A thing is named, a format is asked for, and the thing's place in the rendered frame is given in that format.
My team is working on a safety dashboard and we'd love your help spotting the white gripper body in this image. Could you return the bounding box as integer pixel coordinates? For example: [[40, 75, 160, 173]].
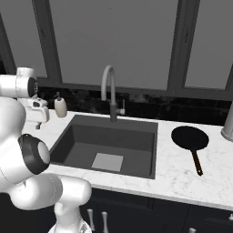
[[25, 106, 51, 124]]

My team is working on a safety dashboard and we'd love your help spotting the dark grey sink basin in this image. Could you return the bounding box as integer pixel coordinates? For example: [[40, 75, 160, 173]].
[[48, 113, 159, 180]]

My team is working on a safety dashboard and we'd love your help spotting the beige soap dispenser bottle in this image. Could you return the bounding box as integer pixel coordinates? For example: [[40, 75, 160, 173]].
[[54, 91, 68, 119]]

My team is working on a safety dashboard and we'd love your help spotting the grey curved tap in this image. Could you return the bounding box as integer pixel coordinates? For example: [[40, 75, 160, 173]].
[[100, 64, 127, 124]]

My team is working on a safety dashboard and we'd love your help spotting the dark cupboard door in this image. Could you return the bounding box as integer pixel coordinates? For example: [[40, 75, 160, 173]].
[[97, 189, 153, 233], [150, 198, 189, 233], [77, 187, 99, 233]]

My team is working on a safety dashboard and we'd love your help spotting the grey cylindrical container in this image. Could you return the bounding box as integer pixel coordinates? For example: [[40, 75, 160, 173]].
[[220, 101, 233, 143]]

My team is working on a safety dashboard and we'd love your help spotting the dark drawer front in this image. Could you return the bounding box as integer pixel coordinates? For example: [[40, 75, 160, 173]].
[[187, 204, 233, 233]]

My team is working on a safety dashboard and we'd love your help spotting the black frying pan brown handle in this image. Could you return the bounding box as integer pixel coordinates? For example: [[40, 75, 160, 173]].
[[170, 125, 210, 177]]

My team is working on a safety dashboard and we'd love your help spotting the dark grey window frame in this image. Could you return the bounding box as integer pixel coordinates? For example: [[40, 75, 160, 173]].
[[0, 0, 233, 102]]

